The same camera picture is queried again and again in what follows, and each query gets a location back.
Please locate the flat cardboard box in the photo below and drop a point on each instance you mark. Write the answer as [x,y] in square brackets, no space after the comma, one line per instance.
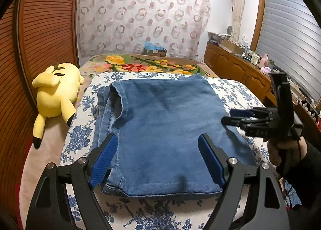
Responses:
[232,47]

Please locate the brown cardboard box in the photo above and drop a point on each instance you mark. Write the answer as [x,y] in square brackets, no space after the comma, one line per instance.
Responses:
[160,53]

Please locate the wooden window frame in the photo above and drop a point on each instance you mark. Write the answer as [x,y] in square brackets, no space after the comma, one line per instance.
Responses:
[258,19]

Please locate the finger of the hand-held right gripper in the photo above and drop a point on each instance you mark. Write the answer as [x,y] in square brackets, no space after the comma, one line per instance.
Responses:
[243,113]
[235,121]

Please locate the lilac tissue box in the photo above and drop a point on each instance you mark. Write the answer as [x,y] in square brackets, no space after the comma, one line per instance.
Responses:
[265,70]

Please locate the patterned folded cloth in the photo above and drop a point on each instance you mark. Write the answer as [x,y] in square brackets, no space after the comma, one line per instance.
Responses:
[217,37]

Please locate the beige side curtain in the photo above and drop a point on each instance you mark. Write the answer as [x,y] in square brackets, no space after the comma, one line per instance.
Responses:
[238,7]

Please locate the floral beige blanket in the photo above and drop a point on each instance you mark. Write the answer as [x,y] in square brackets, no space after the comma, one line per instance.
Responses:
[140,65]

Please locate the yellow plush toy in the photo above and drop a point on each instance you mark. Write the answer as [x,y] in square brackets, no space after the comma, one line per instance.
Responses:
[55,92]

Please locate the wooden cabinet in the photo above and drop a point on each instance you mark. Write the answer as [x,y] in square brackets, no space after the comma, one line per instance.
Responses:
[233,67]

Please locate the pink bottle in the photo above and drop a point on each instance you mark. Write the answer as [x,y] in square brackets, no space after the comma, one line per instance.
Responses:
[264,60]

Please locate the blue plastic bag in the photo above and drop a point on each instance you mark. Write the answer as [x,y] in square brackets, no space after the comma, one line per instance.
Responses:
[150,45]

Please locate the small grey fan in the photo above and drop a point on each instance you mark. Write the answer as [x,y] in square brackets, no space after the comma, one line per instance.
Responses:
[229,30]

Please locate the cluster of small bottles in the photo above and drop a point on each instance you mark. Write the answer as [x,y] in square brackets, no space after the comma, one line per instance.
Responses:
[252,57]

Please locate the person's right hand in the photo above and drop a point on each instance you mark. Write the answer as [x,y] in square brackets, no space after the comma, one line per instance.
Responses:
[274,154]

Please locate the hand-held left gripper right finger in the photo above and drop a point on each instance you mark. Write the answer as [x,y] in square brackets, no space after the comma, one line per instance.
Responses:
[210,159]

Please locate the sheer curtain with circle print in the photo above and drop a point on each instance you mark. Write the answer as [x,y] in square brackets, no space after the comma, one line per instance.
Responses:
[140,14]

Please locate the blue denim pants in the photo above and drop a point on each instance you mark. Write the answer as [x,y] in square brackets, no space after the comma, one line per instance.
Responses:
[163,132]

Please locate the person's right forearm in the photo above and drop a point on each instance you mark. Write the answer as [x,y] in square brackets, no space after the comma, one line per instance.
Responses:
[306,177]

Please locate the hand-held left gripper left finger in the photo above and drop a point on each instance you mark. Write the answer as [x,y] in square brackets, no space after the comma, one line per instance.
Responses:
[102,167]

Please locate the white blue floral quilt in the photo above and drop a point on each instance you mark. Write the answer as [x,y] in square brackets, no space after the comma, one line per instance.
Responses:
[155,215]

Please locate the wooden louvered wardrobe door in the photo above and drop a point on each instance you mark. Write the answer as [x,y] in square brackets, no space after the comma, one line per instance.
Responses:
[45,32]

